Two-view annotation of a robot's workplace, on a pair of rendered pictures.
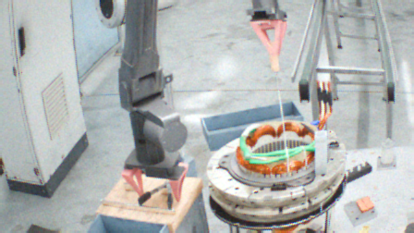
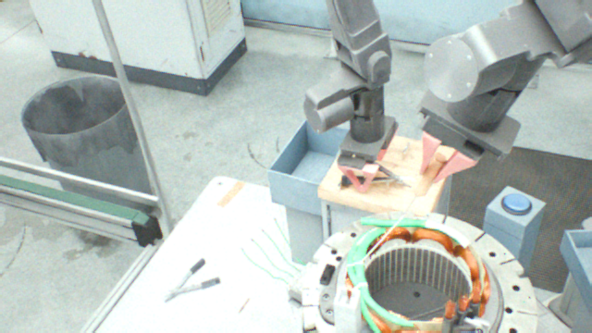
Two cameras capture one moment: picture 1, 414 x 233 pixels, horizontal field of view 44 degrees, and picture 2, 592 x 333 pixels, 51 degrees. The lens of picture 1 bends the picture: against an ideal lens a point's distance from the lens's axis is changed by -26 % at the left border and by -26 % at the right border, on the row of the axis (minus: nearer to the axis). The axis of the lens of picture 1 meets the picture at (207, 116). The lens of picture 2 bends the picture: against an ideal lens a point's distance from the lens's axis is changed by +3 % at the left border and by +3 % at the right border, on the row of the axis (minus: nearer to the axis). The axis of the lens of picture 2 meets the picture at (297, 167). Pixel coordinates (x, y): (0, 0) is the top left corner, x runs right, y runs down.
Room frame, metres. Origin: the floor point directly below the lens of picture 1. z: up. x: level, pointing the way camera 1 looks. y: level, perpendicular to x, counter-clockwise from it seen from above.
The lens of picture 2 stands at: (1.14, -0.68, 1.81)
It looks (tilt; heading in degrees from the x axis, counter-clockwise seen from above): 41 degrees down; 99
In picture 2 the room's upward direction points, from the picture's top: 6 degrees counter-clockwise
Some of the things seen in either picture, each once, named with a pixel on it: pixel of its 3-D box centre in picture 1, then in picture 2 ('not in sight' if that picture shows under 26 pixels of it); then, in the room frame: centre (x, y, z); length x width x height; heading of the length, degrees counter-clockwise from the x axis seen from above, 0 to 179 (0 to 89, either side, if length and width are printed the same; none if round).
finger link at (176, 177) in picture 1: (168, 181); (363, 166); (1.13, 0.09, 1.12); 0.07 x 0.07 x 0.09; 70
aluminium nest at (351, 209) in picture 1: (360, 210); not in sight; (1.33, -0.41, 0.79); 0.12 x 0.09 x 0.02; 6
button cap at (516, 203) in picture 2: not in sight; (516, 202); (1.39, 0.09, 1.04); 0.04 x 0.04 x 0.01
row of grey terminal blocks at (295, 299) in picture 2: not in sight; (307, 282); (1.02, 0.09, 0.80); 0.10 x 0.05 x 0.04; 55
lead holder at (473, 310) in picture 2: (324, 95); (461, 317); (1.24, -0.26, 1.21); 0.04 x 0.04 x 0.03; 74
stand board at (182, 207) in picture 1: (147, 201); (388, 173); (1.18, 0.15, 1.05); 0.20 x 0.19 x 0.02; 159
